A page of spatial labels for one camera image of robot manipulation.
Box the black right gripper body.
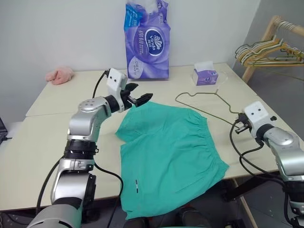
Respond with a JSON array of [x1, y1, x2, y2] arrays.
[[237, 113, 252, 136]]

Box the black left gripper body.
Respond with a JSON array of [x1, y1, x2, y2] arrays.
[[120, 88, 140, 110]]

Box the thin wire hanger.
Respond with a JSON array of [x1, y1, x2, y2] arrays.
[[175, 89, 240, 126]]

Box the green shorts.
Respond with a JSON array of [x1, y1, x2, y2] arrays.
[[114, 101, 230, 221]]

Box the purple tissue paper pack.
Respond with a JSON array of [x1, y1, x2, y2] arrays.
[[123, 0, 171, 81]]

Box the clear plastic bag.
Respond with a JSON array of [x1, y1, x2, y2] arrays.
[[215, 70, 232, 92]]

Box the wooden clothes rack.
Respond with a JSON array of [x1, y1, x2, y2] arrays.
[[242, 15, 304, 84]]

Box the purple tissue box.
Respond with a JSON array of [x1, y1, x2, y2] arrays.
[[191, 61, 219, 86]]

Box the pink fluffy cloth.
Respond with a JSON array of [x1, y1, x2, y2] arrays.
[[45, 66, 75, 86]]

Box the light wooden leg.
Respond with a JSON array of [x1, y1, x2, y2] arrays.
[[231, 178, 260, 228]]

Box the dark rounded shape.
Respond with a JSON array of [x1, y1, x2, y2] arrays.
[[178, 206, 212, 228]]

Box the black electronic device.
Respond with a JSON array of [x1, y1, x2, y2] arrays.
[[0, 116, 12, 145]]

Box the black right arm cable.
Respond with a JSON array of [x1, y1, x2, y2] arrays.
[[229, 121, 293, 214]]

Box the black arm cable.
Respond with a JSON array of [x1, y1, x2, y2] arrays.
[[35, 70, 124, 228], [229, 121, 293, 214]]

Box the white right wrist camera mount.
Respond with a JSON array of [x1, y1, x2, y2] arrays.
[[244, 101, 276, 138]]

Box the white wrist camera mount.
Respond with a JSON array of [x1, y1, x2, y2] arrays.
[[244, 101, 276, 138], [106, 68, 129, 112]]

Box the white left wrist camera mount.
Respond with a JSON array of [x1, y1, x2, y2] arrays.
[[106, 68, 129, 112]]

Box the black metal table frame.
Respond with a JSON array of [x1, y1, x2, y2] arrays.
[[222, 172, 285, 202]]

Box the green wire hanger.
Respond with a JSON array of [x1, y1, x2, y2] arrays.
[[244, 47, 304, 83]]

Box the yellow wire hanger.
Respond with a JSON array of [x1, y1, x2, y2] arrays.
[[239, 39, 304, 67]]

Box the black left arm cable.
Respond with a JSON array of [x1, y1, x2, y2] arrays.
[[35, 70, 124, 228]]

